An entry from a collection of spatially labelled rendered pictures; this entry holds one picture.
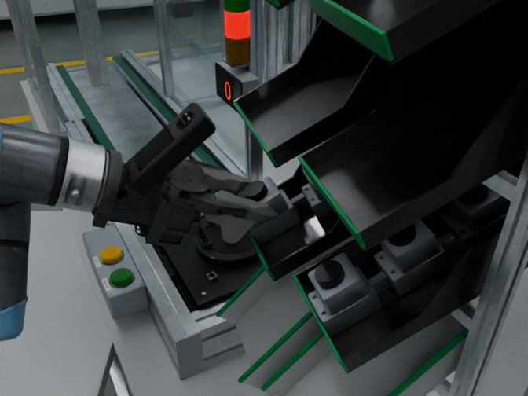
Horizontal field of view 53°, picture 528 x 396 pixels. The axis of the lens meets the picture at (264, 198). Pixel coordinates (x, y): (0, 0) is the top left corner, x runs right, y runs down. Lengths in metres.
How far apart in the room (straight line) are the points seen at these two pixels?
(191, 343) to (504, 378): 0.54
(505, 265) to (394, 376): 0.23
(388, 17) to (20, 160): 0.36
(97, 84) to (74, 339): 1.08
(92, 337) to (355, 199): 0.70
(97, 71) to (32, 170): 1.38
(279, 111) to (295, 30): 1.58
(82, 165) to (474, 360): 0.45
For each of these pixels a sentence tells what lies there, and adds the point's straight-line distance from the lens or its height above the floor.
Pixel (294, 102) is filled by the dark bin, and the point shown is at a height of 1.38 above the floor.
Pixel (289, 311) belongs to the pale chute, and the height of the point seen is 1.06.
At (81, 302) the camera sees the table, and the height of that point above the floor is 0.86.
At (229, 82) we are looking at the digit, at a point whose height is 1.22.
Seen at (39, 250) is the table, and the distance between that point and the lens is 1.30.
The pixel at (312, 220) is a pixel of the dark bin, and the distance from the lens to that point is 0.68.
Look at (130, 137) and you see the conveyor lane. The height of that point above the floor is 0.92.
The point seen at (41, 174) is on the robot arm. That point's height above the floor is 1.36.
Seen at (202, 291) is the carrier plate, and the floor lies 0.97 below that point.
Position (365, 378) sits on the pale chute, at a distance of 0.70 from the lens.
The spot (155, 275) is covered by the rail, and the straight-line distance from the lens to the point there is 1.02.
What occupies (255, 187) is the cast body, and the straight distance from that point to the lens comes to 0.66.
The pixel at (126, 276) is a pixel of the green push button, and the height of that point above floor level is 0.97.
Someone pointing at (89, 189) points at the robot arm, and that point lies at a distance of 0.57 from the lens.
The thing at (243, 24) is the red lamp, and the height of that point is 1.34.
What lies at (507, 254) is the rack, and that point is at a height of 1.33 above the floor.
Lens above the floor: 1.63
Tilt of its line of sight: 35 degrees down
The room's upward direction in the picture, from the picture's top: straight up
